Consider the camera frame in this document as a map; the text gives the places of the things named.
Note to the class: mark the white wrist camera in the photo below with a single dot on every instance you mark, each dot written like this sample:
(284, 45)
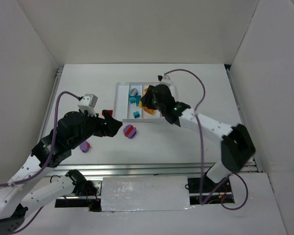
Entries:
(87, 103)
(164, 79)

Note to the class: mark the purple and red lego stack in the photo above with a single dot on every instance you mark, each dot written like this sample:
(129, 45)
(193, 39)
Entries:
(130, 131)

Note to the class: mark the purple rounded lego brick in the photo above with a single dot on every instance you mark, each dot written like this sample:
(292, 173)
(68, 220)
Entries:
(83, 147)

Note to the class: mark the red rectangular lego brick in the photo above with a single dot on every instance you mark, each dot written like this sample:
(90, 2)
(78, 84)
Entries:
(107, 113)

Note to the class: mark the yellow butterfly lego brick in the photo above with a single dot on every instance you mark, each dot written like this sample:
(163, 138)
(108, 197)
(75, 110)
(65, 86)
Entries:
(149, 111)

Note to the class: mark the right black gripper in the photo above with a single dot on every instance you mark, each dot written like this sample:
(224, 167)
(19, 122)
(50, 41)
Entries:
(150, 98)

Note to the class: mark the aluminium frame rail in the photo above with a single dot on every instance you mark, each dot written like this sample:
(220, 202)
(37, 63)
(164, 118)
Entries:
(127, 170)

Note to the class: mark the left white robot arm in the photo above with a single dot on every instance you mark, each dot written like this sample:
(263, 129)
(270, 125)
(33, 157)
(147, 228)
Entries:
(18, 199)

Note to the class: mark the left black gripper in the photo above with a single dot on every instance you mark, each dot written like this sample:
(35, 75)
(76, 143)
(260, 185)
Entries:
(103, 126)

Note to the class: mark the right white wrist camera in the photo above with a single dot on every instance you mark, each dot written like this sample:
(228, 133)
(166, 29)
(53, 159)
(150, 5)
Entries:
(164, 79)

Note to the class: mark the white foam board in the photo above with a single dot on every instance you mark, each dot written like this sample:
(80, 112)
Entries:
(135, 194)

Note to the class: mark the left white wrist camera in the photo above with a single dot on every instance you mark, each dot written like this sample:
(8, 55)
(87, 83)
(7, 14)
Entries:
(87, 103)

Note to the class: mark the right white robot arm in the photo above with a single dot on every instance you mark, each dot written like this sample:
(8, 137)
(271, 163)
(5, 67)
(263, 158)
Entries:
(236, 145)

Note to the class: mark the white divided sorting tray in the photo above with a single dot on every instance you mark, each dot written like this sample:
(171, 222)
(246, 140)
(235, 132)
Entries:
(123, 110)

